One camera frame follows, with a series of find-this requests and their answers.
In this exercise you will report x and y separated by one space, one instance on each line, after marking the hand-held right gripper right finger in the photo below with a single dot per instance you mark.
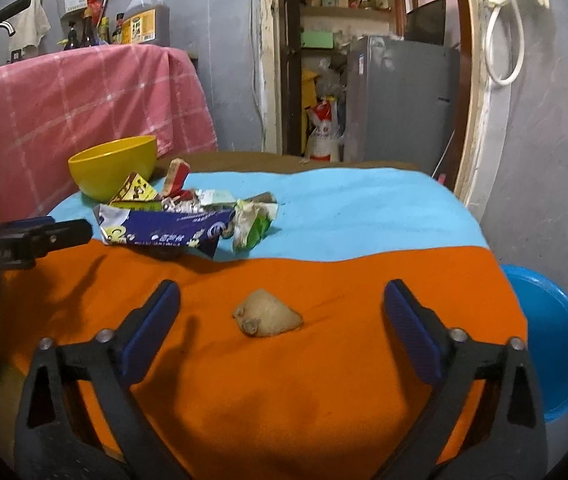
413 330

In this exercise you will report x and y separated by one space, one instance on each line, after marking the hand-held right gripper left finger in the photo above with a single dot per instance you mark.
154 325

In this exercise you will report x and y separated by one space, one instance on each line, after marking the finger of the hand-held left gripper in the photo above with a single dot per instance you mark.
74 234

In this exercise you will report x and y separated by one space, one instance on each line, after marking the yellow black wrapper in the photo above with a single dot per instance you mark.
134 190

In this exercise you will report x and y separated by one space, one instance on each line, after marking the dark blue snack wrapper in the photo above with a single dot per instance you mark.
164 227

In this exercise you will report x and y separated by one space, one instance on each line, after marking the red torn wrapper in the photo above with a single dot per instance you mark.
176 177

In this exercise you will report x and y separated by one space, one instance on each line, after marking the blue plastic basin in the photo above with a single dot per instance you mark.
548 340

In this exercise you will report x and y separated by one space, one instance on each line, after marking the green wrapper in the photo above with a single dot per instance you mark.
251 225

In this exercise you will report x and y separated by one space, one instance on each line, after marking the yellow plastic bowl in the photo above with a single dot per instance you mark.
114 165

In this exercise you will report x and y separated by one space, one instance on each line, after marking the light blue cloth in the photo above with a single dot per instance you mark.
363 215

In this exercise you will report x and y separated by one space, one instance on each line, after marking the pink checked cloth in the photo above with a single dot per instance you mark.
89 95

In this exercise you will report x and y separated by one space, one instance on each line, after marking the pale green paper box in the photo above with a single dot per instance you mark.
216 197

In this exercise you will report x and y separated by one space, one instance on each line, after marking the orange cloth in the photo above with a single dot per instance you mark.
289 400

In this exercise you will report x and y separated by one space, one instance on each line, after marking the dark sauce bottle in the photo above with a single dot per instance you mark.
89 30
71 40

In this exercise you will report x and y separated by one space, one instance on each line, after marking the brown table cloth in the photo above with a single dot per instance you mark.
264 162

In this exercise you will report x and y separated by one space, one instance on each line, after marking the yellow capped sauce bottle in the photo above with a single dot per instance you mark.
105 32

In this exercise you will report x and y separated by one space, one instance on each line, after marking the white hanging towel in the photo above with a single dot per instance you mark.
29 25

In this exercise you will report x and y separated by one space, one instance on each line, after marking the white red rice sack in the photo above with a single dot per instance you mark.
324 135

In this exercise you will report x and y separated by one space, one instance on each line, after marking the grey refrigerator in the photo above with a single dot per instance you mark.
398 105

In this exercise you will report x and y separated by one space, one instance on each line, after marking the large cooking oil bottle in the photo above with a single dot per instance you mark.
151 20

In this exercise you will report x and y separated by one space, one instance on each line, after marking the red plastic bag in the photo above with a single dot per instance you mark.
94 0

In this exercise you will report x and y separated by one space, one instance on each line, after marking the dark wooden door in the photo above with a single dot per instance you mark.
291 85

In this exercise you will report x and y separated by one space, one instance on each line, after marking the yellow bag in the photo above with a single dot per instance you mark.
309 87

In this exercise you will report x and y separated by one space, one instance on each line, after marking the clear plastic bag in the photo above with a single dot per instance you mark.
331 77

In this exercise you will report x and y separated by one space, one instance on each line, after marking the black flat panel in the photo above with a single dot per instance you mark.
426 22

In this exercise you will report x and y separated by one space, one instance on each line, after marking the wooden shelf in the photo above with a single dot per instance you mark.
348 12

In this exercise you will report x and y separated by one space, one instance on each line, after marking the wooden door frame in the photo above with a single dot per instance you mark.
270 60

